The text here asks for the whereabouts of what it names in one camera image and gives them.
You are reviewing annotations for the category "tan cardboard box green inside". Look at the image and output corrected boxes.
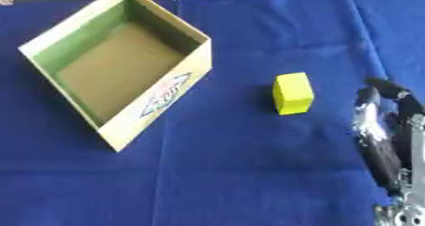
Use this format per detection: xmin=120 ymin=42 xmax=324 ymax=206
xmin=16 ymin=0 xmax=214 ymax=153

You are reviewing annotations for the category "yellow rectangular block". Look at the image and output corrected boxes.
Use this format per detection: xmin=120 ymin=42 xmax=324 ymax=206
xmin=270 ymin=71 xmax=316 ymax=116

